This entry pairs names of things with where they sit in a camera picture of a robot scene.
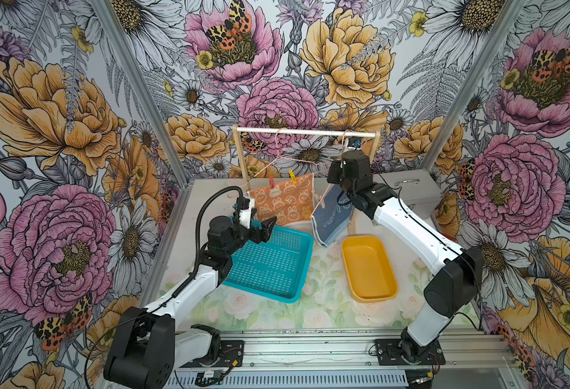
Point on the blue towel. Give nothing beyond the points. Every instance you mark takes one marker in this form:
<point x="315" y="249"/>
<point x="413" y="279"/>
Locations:
<point x="332" y="217"/>

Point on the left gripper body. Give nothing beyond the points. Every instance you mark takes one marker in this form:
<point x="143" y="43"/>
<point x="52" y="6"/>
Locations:
<point x="255" y="228"/>

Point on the silver metal case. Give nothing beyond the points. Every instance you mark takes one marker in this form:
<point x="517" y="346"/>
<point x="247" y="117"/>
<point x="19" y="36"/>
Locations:
<point x="418" y="190"/>

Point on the aluminium front rail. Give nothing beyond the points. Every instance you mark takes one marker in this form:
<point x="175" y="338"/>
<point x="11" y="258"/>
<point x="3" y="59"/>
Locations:
<point x="456" y="348"/>

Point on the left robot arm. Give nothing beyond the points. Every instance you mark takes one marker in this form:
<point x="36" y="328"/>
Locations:
<point x="146" y="346"/>

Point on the wooden clothes rack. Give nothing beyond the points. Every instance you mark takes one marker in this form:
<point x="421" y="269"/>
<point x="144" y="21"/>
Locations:
<point x="236" y="131"/>

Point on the pink hanger with blue towel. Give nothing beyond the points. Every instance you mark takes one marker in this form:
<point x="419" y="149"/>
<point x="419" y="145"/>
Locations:
<point x="369" y="146"/>

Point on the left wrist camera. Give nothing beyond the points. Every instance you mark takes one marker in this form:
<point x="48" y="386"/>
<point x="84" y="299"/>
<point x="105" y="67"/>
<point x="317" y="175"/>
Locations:
<point x="244" y="211"/>

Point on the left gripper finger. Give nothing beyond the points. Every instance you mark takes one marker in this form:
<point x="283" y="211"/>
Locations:
<point x="257" y="235"/>
<point x="267" y="225"/>

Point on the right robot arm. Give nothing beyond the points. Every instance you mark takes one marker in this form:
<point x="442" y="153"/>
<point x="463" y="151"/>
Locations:
<point x="457" y="273"/>

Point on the teal plastic basket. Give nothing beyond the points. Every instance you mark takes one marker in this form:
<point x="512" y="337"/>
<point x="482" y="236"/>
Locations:
<point x="275" y="269"/>

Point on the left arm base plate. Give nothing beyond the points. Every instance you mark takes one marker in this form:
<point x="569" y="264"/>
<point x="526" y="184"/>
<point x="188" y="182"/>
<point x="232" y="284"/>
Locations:
<point x="229" y="354"/>

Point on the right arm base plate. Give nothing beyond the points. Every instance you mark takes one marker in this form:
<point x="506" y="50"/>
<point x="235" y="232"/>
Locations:
<point x="397" y="352"/>

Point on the orange bunny towel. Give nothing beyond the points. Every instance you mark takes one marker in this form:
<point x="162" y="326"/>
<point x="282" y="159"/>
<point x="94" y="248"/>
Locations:
<point x="288" y="202"/>

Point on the yellow plastic tray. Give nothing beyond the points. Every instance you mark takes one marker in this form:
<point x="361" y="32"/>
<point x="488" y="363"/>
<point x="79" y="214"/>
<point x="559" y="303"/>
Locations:
<point x="368" y="269"/>

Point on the yellow clothespin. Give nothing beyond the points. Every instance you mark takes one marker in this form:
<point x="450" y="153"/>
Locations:
<point x="293" y="178"/>

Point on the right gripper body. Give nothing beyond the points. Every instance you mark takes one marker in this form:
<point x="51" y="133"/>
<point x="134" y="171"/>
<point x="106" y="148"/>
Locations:
<point x="338" y="174"/>

